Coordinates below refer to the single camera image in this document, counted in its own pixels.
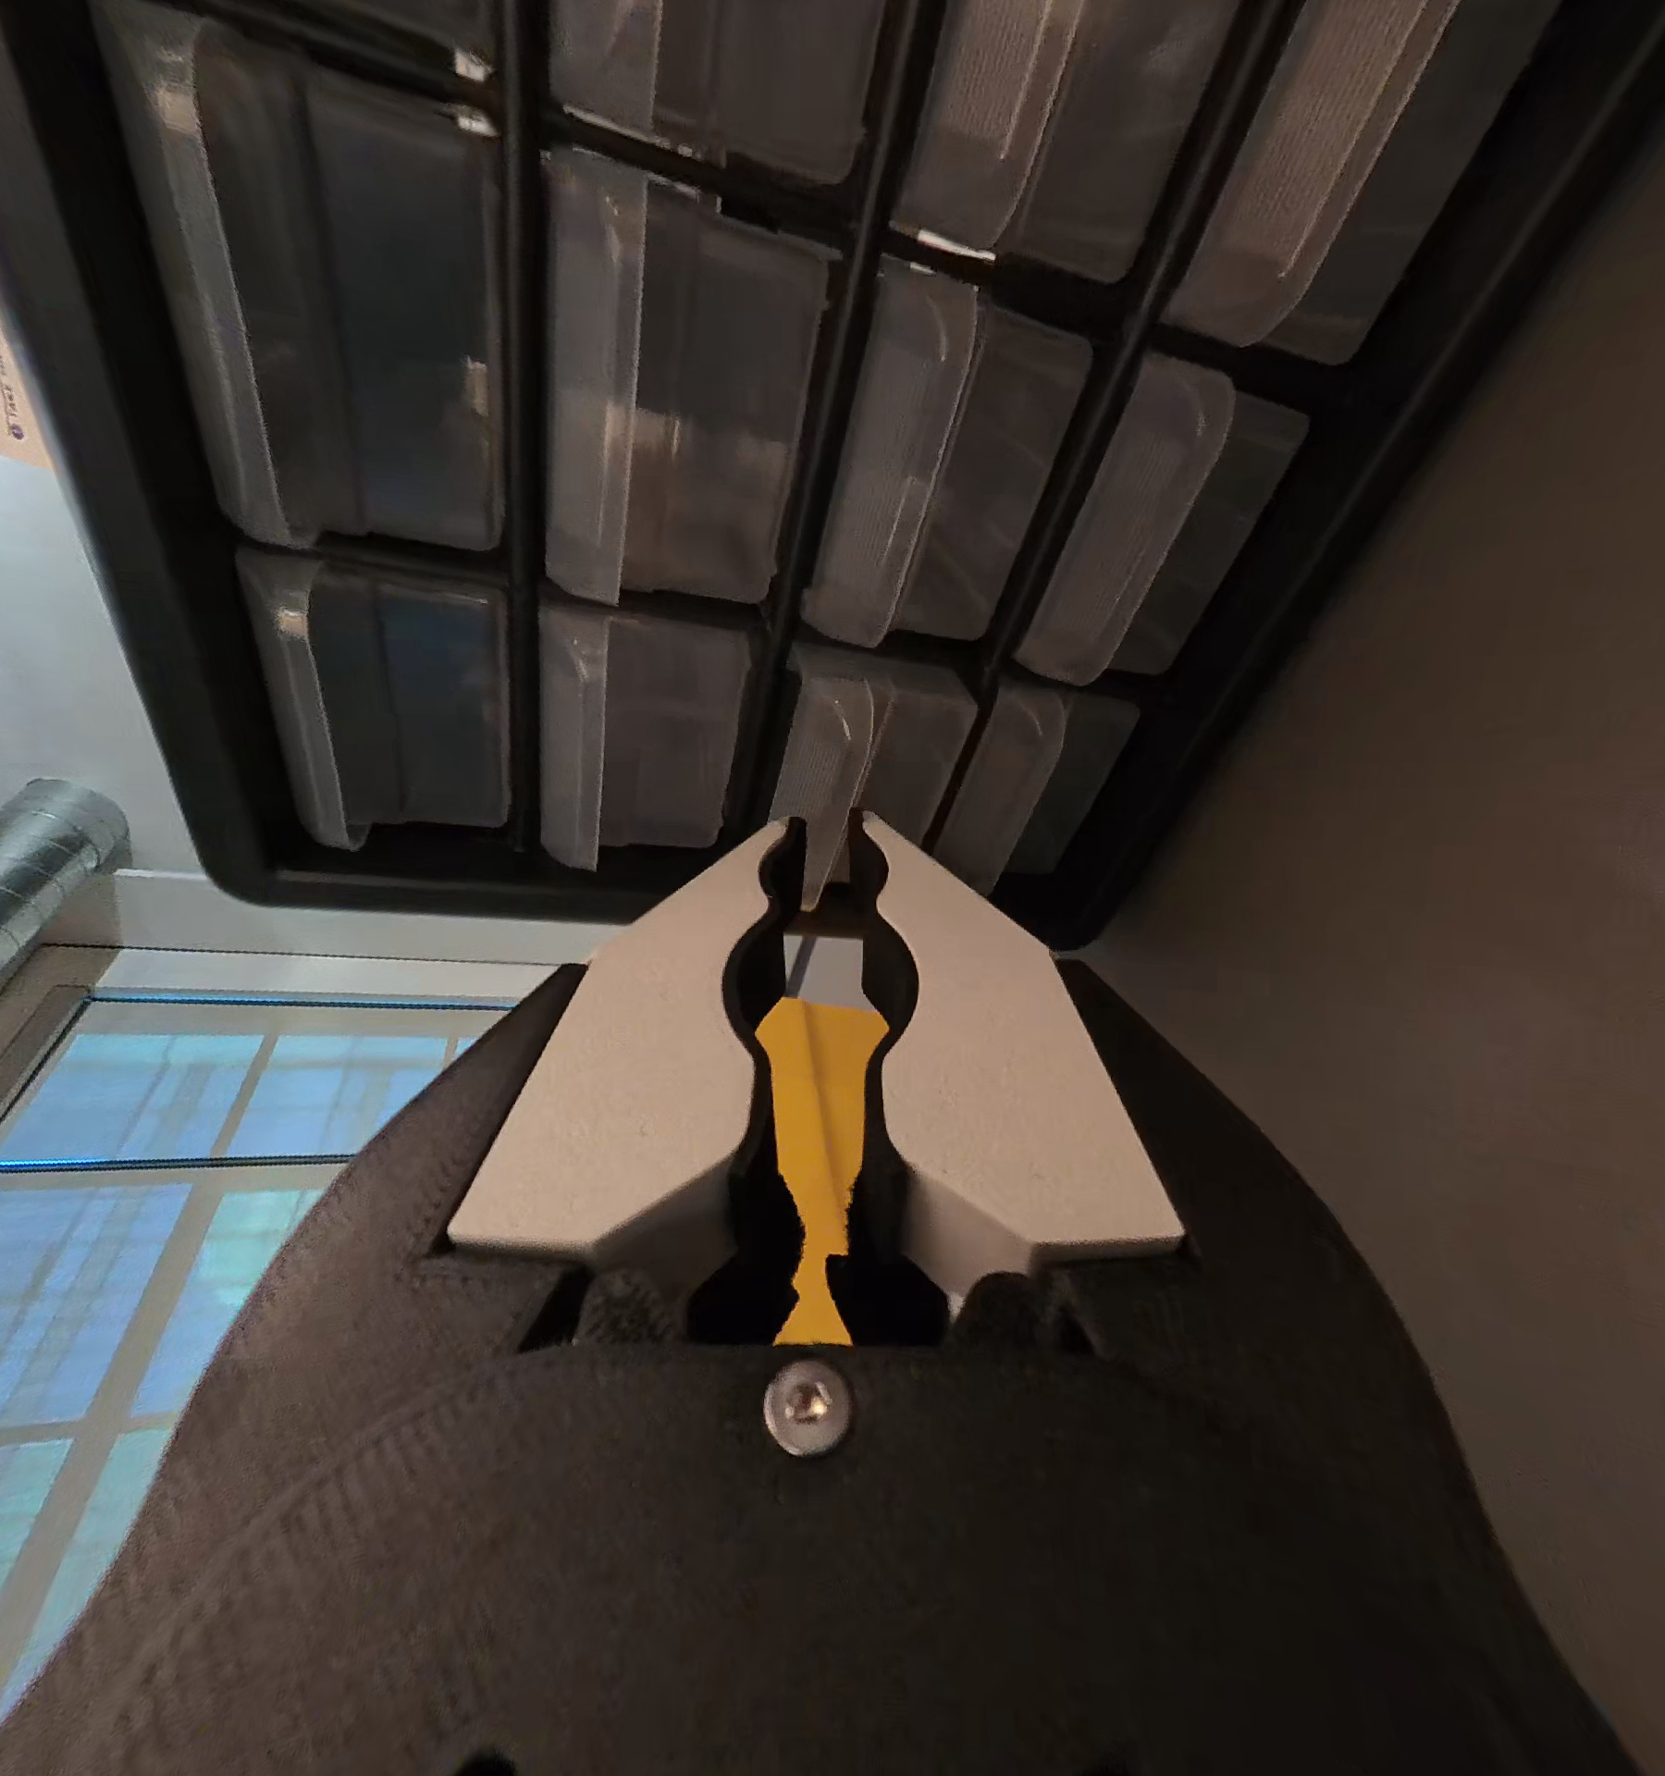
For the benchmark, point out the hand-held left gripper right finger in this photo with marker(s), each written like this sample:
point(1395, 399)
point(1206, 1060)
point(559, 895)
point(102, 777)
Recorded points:
point(1027, 1095)

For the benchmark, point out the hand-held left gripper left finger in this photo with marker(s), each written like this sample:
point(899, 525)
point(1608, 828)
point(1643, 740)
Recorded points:
point(610, 1095)

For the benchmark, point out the black drawer cabinet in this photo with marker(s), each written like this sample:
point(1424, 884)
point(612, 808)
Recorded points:
point(429, 877)

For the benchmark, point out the clear plastic drawer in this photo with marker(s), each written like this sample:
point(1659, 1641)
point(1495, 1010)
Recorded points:
point(916, 734)

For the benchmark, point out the rows of clear cabinet drawers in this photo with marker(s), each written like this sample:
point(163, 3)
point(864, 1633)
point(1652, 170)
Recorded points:
point(679, 416)

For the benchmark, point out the silver ventilation duct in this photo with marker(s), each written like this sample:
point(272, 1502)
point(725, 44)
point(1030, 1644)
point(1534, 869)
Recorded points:
point(20, 873)

